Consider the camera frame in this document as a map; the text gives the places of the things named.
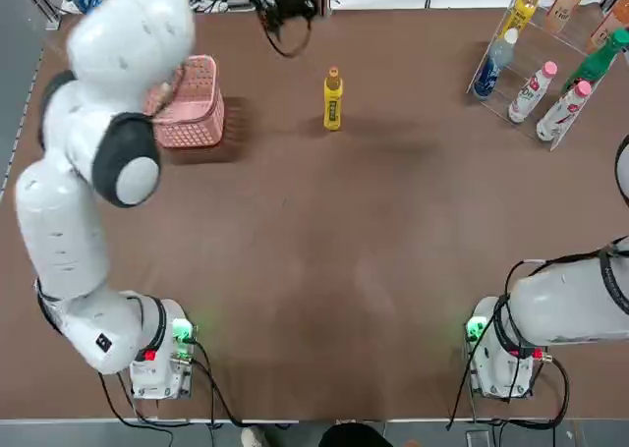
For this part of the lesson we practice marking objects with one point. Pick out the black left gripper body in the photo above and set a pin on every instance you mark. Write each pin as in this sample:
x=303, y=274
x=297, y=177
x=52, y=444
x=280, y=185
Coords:
x=290, y=5

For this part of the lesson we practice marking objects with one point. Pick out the yellow drink bottle orange cap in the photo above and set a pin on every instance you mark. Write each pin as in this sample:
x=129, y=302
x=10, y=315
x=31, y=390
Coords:
x=521, y=15
x=332, y=103

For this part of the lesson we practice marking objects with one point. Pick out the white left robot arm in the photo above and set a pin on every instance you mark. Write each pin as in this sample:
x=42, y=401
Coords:
x=132, y=39

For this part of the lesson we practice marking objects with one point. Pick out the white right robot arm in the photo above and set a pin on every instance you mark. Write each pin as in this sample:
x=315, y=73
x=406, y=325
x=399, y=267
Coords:
x=565, y=299

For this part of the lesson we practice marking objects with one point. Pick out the pink plastic basket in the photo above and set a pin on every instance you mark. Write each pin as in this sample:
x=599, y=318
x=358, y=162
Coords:
x=196, y=118

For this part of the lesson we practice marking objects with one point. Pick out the clear acrylic drinks tray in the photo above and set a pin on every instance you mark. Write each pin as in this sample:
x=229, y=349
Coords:
x=540, y=49

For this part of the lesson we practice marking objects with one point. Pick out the grey power strip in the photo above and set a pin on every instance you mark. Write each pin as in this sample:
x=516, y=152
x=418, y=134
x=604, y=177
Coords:
x=241, y=4

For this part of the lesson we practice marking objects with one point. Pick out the blue label bottle white cap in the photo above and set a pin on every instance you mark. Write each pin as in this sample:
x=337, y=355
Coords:
x=494, y=69

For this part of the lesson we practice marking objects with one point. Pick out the white bottle pink cap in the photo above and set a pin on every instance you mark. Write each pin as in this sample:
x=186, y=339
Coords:
x=562, y=110
x=531, y=93

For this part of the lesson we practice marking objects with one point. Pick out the green bottle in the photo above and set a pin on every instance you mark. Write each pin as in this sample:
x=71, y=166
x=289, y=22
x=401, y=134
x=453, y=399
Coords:
x=599, y=59

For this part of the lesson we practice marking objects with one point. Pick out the person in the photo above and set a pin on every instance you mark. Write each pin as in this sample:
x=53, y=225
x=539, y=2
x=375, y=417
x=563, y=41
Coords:
x=351, y=434

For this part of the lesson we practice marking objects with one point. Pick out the grey floor box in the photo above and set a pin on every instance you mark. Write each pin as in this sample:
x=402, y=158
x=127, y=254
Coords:
x=477, y=438

